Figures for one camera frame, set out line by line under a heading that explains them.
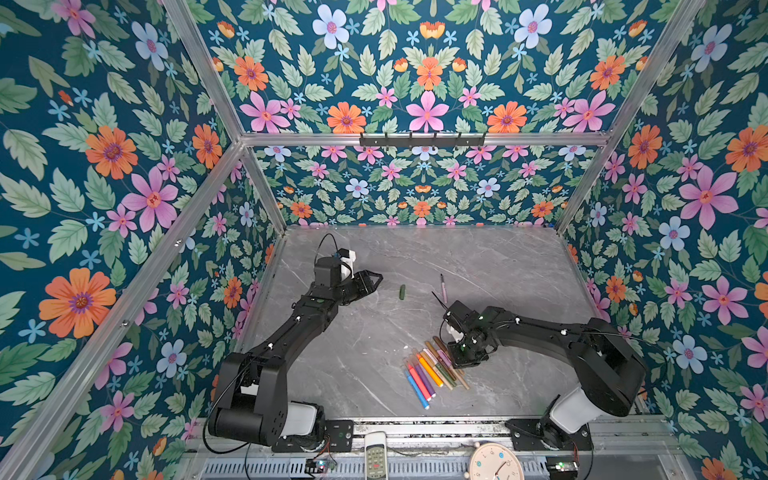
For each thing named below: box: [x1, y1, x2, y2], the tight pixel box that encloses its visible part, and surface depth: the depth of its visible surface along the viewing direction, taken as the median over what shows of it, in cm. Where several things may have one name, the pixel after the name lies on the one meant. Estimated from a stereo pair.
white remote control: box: [364, 431, 388, 480], surface depth 71 cm
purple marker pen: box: [413, 359, 437, 398], surface depth 84 cm
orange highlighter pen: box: [416, 354, 444, 388], surface depth 85 cm
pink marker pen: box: [407, 360, 432, 401], surface depth 84 cm
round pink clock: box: [469, 443, 525, 480], surface depth 69 cm
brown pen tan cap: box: [425, 341, 458, 381], surface depth 87 cm
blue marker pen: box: [404, 368, 430, 410], surface depth 82 cm
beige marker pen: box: [420, 350, 454, 391], surface depth 86 cm
